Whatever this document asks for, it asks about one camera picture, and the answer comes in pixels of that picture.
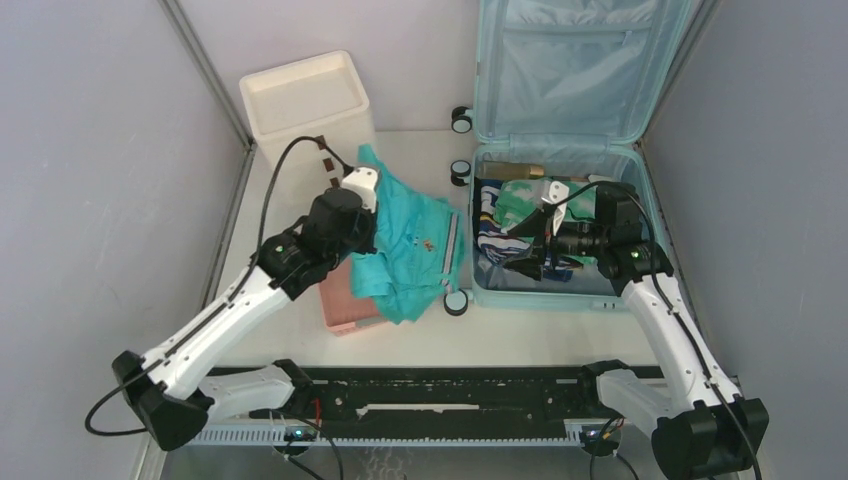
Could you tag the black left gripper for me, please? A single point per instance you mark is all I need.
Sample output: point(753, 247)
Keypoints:
point(367, 241)

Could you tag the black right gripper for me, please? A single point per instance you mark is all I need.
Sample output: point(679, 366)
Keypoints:
point(538, 224)

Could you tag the green white tie-dye garment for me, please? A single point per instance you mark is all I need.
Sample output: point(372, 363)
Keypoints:
point(519, 198)

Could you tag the teal polo shirt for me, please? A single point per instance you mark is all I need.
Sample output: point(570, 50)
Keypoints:
point(420, 247)

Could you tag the gold cylindrical bottle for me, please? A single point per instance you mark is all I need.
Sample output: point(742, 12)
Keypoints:
point(506, 171)

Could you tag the white drawer box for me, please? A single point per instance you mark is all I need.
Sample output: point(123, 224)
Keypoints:
point(322, 97)

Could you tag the light blue ribbed suitcase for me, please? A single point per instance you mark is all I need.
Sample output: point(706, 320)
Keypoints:
point(571, 86)

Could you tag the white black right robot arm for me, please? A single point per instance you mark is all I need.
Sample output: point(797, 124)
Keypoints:
point(703, 426)

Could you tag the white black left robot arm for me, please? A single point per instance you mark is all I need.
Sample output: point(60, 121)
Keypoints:
point(169, 387)

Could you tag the pink perforated plastic basket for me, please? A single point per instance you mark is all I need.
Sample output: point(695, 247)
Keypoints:
point(343, 313)

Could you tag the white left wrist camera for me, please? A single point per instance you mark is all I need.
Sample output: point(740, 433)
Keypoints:
point(363, 181)

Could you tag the black mounting base plate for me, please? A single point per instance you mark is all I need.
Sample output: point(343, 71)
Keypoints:
point(342, 393)

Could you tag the white slotted cable duct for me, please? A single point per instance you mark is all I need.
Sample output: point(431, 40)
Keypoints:
point(437, 435)

